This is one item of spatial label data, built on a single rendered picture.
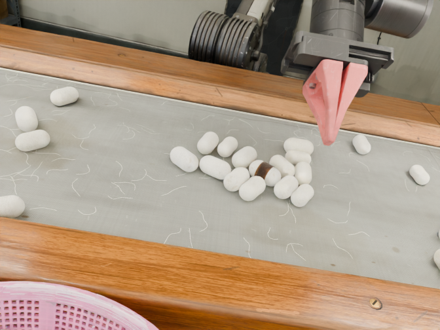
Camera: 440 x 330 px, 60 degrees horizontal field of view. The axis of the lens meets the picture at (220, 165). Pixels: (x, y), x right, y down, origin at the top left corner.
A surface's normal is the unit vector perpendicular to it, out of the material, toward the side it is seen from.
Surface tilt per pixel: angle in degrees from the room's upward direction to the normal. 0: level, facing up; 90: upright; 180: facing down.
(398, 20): 109
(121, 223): 0
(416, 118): 0
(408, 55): 90
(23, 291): 75
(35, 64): 45
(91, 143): 0
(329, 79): 62
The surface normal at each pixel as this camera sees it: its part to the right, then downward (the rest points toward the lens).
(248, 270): 0.17, -0.80
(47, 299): 0.02, 0.34
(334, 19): -0.29, -0.29
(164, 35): -0.15, 0.53
